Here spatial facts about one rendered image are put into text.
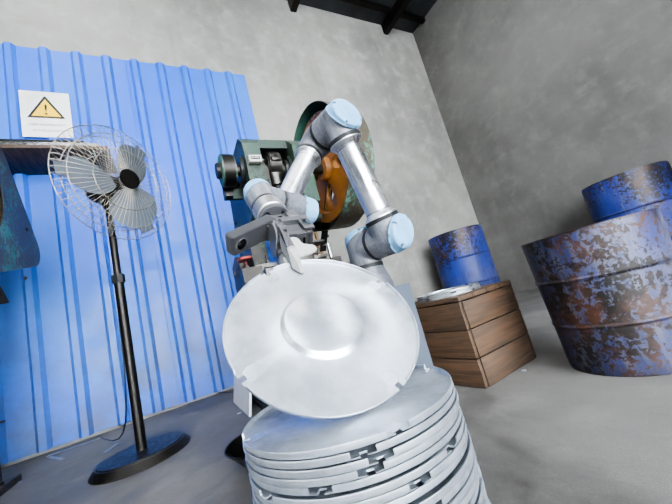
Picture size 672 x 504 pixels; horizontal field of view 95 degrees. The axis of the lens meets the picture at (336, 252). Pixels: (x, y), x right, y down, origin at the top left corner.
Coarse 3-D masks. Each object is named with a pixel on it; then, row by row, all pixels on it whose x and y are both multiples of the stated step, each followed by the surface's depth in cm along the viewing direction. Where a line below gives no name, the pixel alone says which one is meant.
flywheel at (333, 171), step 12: (312, 120) 206; (336, 156) 196; (324, 168) 202; (336, 168) 195; (324, 180) 206; (336, 180) 197; (324, 192) 214; (336, 192) 199; (336, 204) 202; (324, 216) 211; (336, 216) 197
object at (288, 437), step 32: (416, 384) 43; (448, 384) 40; (256, 416) 46; (288, 416) 44; (352, 416) 37; (384, 416) 35; (416, 416) 31; (256, 448) 35; (288, 448) 33; (320, 448) 31; (352, 448) 29
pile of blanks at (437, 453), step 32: (448, 416) 34; (384, 448) 29; (416, 448) 30; (448, 448) 35; (256, 480) 34; (288, 480) 30; (320, 480) 29; (352, 480) 30; (384, 480) 30; (416, 480) 30; (448, 480) 32; (480, 480) 37
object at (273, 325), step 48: (288, 288) 52; (336, 288) 53; (384, 288) 54; (240, 336) 43; (288, 336) 44; (336, 336) 44; (384, 336) 46; (288, 384) 38; (336, 384) 39; (384, 384) 40
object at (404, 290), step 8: (400, 288) 107; (408, 288) 109; (408, 296) 108; (408, 304) 107; (416, 312) 108; (416, 320) 107; (424, 336) 107; (424, 344) 106; (424, 352) 105; (424, 360) 103; (432, 368) 105
